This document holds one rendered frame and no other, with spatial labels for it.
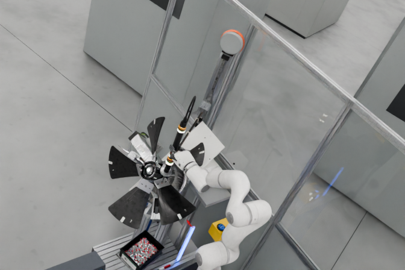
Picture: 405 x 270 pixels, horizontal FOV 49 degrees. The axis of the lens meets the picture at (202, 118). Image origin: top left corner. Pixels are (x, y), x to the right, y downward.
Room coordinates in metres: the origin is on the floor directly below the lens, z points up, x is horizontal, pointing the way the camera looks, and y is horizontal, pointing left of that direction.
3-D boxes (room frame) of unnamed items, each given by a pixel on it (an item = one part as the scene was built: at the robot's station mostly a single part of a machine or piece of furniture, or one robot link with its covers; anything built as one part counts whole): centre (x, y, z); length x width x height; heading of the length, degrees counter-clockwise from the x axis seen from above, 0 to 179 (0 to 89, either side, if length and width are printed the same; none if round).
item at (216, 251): (1.43, -0.30, 1.25); 0.19 x 0.12 x 0.24; 130
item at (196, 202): (2.37, -0.20, 0.41); 0.04 x 0.04 x 0.83; 48
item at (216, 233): (1.87, -0.38, 1.02); 0.16 x 0.10 x 0.11; 138
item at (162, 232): (2.23, -0.04, 0.57); 0.09 x 0.04 x 1.15; 48
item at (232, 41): (2.60, 0.00, 1.88); 0.17 x 0.15 x 0.16; 48
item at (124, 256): (1.63, 0.05, 0.84); 0.22 x 0.17 x 0.07; 155
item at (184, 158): (1.81, 0.00, 1.49); 0.11 x 0.10 x 0.07; 48
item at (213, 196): (2.37, -0.20, 0.84); 0.36 x 0.24 x 0.03; 48
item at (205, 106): (2.51, 0.01, 1.37); 0.10 x 0.07 x 0.08; 173
